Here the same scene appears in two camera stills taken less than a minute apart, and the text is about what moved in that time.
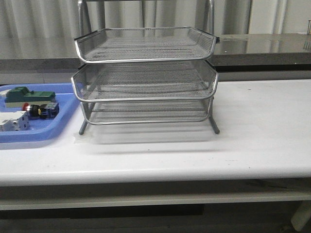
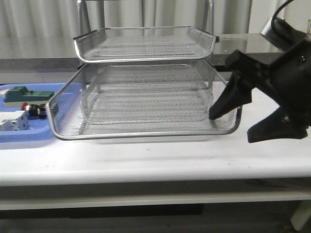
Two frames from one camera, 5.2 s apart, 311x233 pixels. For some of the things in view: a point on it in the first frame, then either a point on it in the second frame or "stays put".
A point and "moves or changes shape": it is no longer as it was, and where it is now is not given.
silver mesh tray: [144, 80] moves or changes shape
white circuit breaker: [14, 121] stays put
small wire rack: [309, 25] stays put
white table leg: [302, 215] stays put
